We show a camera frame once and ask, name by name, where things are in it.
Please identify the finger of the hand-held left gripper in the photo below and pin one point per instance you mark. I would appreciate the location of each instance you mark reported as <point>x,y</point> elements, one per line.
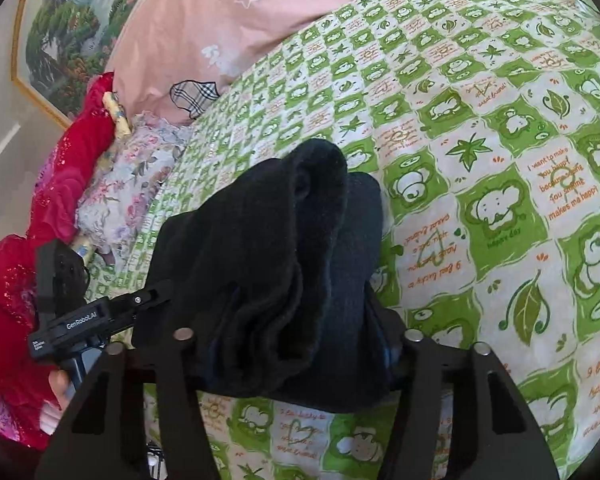
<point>140,305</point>

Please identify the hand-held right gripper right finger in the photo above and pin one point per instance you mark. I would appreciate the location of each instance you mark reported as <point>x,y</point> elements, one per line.
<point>415,365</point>

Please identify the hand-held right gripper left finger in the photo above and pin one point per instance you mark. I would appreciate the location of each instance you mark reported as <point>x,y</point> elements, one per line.
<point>185,365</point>

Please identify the black pants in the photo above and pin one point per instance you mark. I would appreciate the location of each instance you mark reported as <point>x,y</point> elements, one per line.
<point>280,270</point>

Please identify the person's left hand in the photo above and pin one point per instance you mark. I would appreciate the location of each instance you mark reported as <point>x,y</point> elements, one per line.
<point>57,410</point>

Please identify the red sequined garment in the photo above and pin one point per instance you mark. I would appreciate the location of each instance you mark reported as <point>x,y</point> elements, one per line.
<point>25,270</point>

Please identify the floral ruffled cloth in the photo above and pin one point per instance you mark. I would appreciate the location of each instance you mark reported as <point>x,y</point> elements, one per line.
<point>130,185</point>

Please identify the yellow printed cloth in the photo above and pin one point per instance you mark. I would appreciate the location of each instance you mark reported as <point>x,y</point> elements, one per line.
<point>117,115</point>

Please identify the green printed bedsheet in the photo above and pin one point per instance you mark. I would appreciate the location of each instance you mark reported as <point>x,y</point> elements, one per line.
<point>480,160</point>

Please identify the pink quilt with plaid hearts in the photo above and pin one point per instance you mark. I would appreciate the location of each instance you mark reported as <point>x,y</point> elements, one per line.
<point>255,25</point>

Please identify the framed landscape wall painting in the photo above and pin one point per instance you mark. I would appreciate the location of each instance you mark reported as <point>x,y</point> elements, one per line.
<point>75,30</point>

